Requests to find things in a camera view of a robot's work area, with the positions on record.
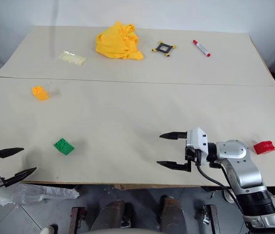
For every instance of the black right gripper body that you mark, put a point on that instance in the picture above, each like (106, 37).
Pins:
(191, 154)

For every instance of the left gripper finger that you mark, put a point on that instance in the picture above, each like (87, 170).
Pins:
(18, 177)
(8, 152)

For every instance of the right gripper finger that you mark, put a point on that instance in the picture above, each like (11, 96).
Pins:
(174, 135)
(174, 166)

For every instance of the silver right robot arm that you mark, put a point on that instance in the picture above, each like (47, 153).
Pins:
(247, 170)

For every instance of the crumpled white plastic bag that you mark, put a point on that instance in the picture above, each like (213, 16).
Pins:
(25, 195)

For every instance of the dark rounded shape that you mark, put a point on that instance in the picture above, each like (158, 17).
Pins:
(172, 214)
(111, 214)

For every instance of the green toy brick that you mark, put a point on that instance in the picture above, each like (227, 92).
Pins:
(64, 146)

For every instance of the white shoe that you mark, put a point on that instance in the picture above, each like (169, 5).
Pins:
(48, 229)

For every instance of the orange toy brick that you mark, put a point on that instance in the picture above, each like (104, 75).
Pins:
(40, 93)

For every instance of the red toy brick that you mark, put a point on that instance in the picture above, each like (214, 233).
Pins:
(264, 147)

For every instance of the red and white marker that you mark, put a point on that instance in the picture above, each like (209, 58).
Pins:
(202, 48)

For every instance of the crumpled yellow cloth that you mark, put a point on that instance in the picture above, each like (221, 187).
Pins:
(118, 42)

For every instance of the clear plastic packet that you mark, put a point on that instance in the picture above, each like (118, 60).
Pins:
(72, 58)

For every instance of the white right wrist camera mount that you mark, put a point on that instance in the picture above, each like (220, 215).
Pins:
(197, 140)

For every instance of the metal caster frame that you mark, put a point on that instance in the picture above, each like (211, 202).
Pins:
(77, 219)
(211, 218)

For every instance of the black square frame yellow corners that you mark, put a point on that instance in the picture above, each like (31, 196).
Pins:
(160, 50)

